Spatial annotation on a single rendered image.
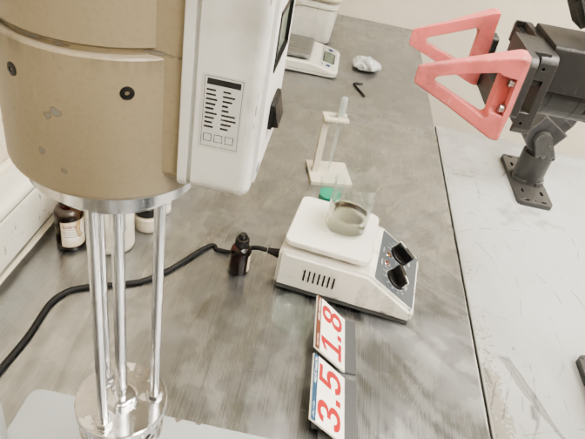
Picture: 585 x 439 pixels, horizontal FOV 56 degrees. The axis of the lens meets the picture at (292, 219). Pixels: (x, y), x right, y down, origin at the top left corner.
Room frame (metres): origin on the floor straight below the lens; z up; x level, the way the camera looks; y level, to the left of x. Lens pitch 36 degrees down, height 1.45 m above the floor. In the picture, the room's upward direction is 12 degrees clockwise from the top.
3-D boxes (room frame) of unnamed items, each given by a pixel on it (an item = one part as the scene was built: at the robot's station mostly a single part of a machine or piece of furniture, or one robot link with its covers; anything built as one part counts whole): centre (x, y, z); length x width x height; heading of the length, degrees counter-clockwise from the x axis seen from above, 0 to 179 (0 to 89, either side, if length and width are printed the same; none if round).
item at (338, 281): (0.64, -0.09, 0.94); 0.22 x 0.13 x 0.08; 83
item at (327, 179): (0.82, -0.06, 0.93); 0.04 x 0.04 x 0.06
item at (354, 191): (0.65, -0.08, 1.03); 0.07 x 0.06 x 0.08; 156
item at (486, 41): (0.51, -0.12, 1.30); 0.09 x 0.07 x 0.07; 89
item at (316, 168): (0.93, -0.05, 0.96); 0.08 x 0.08 x 0.13; 13
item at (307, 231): (0.65, -0.06, 0.98); 0.12 x 0.12 x 0.01; 83
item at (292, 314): (0.54, -0.02, 0.91); 0.06 x 0.06 x 0.02
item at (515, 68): (0.44, -0.12, 1.30); 0.09 x 0.07 x 0.07; 89
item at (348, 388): (0.41, -0.09, 0.92); 0.09 x 0.06 x 0.04; 2
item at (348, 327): (0.51, -0.08, 0.92); 0.09 x 0.06 x 0.04; 2
